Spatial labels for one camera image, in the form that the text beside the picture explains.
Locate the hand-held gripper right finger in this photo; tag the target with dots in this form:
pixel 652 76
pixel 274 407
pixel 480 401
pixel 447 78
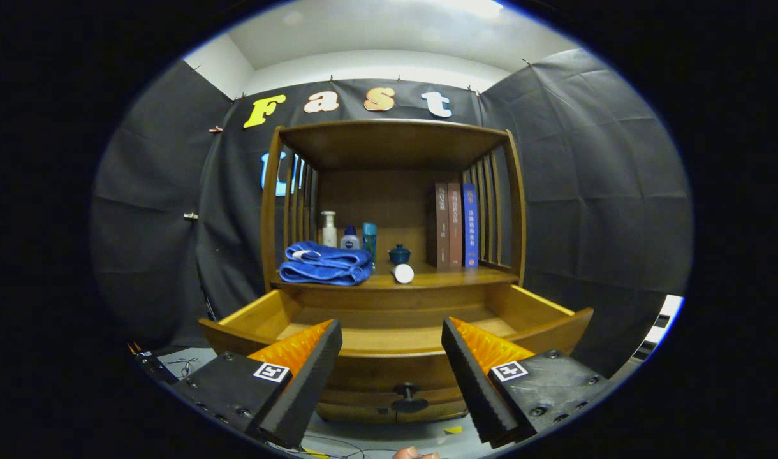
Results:
pixel 475 382

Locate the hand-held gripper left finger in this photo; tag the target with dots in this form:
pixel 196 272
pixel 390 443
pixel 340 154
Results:
pixel 306 389

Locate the wooden drawer with black knob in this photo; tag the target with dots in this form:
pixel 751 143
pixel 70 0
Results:
pixel 376 373

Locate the white and green tube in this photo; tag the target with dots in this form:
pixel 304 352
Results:
pixel 403 273

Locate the wooden cabinet door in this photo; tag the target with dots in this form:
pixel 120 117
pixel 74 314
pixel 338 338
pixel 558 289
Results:
pixel 351 412
pixel 443 411

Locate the wooden countertop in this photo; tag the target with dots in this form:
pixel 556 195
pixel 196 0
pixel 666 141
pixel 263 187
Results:
pixel 453 276

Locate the wooden cabinet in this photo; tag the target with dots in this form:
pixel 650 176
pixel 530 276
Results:
pixel 389 146

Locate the yellow tape scrap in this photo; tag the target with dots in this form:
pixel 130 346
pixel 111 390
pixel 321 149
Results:
pixel 453 429

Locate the folded blue towel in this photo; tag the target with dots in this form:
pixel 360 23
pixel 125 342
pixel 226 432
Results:
pixel 328 264

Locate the blue lidded teacup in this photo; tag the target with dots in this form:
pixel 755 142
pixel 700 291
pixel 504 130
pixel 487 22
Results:
pixel 400 255

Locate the white bottle with blue cap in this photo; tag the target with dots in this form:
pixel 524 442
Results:
pixel 350 241

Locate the white pump bottle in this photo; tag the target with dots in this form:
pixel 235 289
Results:
pixel 329 234

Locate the blue book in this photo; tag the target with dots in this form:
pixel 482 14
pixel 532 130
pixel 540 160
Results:
pixel 470 223

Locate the reddish brown book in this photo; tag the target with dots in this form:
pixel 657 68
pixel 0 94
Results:
pixel 455 223

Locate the teal slim bottle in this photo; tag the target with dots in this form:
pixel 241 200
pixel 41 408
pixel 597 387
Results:
pixel 369 239

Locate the dark brown book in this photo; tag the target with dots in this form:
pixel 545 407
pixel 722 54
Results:
pixel 437 223

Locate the black backdrop cloth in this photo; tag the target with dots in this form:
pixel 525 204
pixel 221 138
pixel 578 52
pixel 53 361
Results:
pixel 587 191

